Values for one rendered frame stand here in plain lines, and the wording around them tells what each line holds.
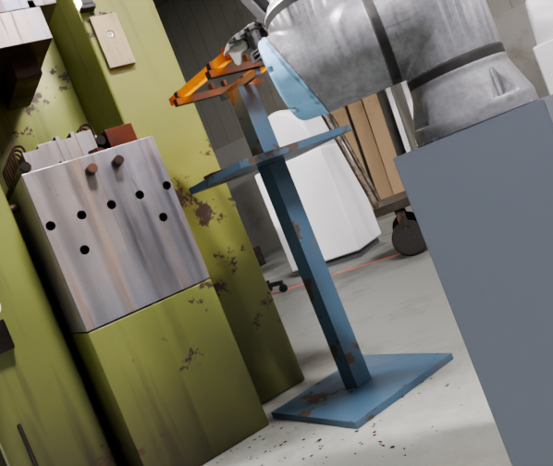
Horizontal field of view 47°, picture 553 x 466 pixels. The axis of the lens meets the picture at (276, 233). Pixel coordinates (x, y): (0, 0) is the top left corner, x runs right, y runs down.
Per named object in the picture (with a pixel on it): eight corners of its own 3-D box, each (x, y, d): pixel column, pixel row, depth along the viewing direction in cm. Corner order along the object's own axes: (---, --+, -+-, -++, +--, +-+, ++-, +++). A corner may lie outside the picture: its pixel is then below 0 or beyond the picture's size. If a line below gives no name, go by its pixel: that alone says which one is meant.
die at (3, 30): (53, 37, 180) (40, 6, 179) (-20, 52, 170) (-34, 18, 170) (33, 88, 217) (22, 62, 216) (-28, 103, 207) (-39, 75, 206)
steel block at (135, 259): (210, 277, 185) (153, 135, 183) (87, 332, 167) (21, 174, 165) (153, 289, 234) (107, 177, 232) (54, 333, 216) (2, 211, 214)
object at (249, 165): (351, 129, 182) (349, 123, 182) (240, 168, 160) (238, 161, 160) (293, 158, 207) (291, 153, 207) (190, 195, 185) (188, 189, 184)
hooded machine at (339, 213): (291, 279, 491) (232, 130, 485) (318, 262, 537) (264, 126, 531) (362, 256, 460) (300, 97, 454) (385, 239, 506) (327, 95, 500)
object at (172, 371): (270, 424, 187) (211, 277, 185) (154, 495, 169) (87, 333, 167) (202, 406, 236) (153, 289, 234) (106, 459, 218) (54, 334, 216)
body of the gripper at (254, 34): (250, 65, 150) (277, 43, 140) (237, 30, 150) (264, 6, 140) (275, 59, 154) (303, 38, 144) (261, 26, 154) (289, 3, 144)
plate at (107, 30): (136, 62, 203) (116, 12, 203) (110, 67, 199) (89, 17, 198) (134, 64, 205) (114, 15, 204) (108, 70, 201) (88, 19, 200)
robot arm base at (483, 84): (544, 97, 102) (522, 39, 101) (533, 102, 85) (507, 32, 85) (433, 141, 111) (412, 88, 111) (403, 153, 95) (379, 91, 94)
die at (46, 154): (101, 154, 181) (89, 127, 181) (31, 176, 172) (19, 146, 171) (73, 185, 218) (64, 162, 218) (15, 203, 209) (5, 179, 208)
